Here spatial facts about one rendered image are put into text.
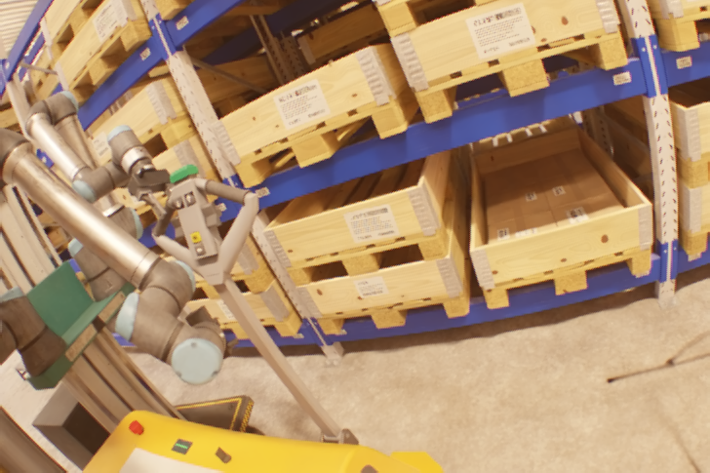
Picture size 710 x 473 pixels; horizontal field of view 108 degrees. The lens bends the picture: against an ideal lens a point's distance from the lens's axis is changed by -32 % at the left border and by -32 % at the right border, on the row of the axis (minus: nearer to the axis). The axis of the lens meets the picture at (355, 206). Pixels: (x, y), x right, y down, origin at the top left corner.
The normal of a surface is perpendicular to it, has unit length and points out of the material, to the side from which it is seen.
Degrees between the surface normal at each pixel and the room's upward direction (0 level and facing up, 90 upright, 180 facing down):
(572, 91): 90
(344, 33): 90
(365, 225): 90
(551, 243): 90
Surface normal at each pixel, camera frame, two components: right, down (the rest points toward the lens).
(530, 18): -0.29, 0.44
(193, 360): 0.35, -0.04
